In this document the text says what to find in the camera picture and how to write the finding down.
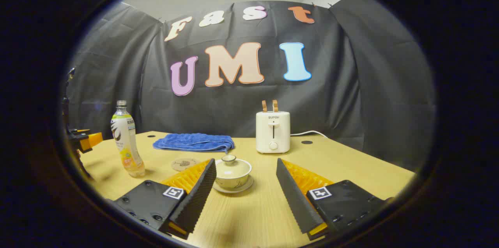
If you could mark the black backdrop cloth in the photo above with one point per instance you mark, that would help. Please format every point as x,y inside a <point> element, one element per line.
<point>351,84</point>

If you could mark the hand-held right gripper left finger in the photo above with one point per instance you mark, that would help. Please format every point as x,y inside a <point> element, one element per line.
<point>197,201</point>

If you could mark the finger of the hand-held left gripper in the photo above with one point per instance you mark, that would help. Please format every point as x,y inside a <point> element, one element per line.
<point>80,131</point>
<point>91,140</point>

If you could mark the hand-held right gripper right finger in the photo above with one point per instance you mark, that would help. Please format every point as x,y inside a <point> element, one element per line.
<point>296,201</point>

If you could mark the brown toast slice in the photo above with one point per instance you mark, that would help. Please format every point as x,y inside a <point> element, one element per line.
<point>264,106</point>
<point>275,105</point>

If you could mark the cream ceramic saucer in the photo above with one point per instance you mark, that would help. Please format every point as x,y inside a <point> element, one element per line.
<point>234,191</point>

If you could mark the round cork coaster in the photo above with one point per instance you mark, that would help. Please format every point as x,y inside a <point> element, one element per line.
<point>183,164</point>

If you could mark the white toaster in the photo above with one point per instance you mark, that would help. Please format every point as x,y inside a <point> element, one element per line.
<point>265,135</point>

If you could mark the folded blue towel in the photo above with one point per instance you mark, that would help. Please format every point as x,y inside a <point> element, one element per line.
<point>191,141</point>

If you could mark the white labelled plastic water bottle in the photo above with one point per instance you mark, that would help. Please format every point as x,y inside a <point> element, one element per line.
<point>124,135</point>

